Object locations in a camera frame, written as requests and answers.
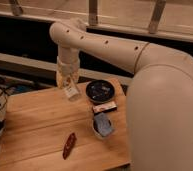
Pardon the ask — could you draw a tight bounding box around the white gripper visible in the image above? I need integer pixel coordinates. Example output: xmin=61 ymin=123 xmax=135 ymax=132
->
xmin=56 ymin=57 xmax=80 ymax=89

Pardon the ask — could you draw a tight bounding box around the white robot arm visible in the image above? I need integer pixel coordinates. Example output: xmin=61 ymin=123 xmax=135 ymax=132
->
xmin=50 ymin=20 xmax=193 ymax=171

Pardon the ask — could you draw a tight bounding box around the black ceramic bowl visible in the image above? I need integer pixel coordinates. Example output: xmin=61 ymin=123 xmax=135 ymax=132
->
xmin=86 ymin=80 xmax=115 ymax=104

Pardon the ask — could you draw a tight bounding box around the small rectangular snack box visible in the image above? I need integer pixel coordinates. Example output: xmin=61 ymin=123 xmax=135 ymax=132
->
xmin=92 ymin=101 xmax=117 ymax=114

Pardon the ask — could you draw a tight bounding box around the wooden board table top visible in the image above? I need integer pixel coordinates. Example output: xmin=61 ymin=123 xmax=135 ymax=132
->
xmin=0 ymin=78 xmax=129 ymax=171

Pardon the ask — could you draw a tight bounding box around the red brown oblong object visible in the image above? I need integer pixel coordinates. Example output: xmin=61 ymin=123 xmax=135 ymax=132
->
xmin=62 ymin=133 xmax=77 ymax=160

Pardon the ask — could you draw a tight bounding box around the middle metal rail post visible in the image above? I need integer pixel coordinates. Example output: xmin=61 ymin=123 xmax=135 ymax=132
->
xmin=88 ymin=0 xmax=98 ymax=26

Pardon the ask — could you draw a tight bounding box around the metal rail post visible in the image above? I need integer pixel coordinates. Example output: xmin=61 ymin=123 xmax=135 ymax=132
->
xmin=148 ymin=0 xmax=166 ymax=34
xmin=88 ymin=0 xmax=98 ymax=26
xmin=9 ymin=0 xmax=23 ymax=16

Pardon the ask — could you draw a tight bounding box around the left metal rail post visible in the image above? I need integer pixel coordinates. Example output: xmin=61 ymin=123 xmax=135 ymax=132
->
xmin=9 ymin=0 xmax=23 ymax=16

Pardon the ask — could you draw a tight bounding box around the right metal rail post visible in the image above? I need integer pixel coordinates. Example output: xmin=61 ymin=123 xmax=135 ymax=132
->
xmin=148 ymin=0 xmax=166 ymax=34

